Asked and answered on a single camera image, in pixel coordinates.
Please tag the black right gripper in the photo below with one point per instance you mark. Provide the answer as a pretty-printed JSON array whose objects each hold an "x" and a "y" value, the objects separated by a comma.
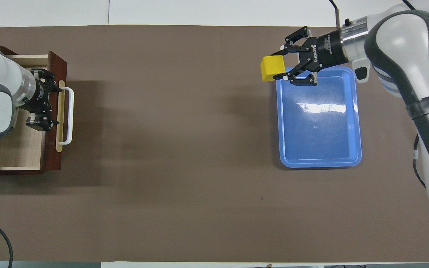
[{"x": 326, "y": 50}]

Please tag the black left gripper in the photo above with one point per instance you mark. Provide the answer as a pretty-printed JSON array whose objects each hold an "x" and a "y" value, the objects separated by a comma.
[{"x": 41, "y": 98}]

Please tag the yellow cube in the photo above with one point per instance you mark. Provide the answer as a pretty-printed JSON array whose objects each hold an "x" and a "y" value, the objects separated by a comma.
[{"x": 272, "y": 69}]

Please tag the wooden drawer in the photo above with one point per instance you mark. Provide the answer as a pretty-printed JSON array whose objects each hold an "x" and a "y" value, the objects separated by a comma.
[{"x": 21, "y": 152}]

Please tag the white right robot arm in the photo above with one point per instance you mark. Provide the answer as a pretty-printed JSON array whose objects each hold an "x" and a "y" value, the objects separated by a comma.
[{"x": 404, "y": 56}]

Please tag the blue plastic tray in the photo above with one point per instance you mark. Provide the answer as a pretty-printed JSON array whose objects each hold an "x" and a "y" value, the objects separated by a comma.
[{"x": 318, "y": 123}]

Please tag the brown paper mat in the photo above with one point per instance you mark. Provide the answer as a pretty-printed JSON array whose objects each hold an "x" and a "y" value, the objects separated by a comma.
[{"x": 199, "y": 204}]

